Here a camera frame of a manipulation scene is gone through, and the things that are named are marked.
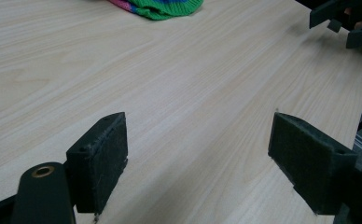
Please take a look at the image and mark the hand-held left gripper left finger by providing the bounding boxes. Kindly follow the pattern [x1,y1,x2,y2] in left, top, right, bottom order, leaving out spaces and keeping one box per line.
[65,111,130,215]

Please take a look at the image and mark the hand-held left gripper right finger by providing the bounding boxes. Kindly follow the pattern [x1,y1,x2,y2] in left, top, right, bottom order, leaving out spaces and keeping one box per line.
[267,111,358,217]

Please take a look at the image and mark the green striped knitted hat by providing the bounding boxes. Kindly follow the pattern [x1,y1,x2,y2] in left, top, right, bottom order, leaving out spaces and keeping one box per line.
[107,0,205,21]

